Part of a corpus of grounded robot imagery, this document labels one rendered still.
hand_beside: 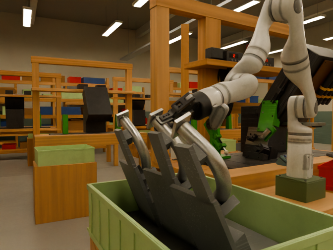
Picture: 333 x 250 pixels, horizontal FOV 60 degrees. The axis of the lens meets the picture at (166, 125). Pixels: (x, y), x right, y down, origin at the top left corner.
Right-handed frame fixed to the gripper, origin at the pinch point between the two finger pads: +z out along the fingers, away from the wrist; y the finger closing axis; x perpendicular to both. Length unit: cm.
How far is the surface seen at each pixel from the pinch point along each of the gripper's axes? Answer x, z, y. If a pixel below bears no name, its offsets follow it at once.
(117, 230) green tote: 12.1, 19.8, -16.4
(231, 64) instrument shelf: -49, -113, -58
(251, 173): 15, -57, -56
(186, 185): 14.4, 1.5, -8.6
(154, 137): 3.4, 5.5, 1.7
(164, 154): 7.6, 5.4, -0.1
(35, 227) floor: -102, 26, -264
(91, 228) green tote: 1.2, 20.7, -38.5
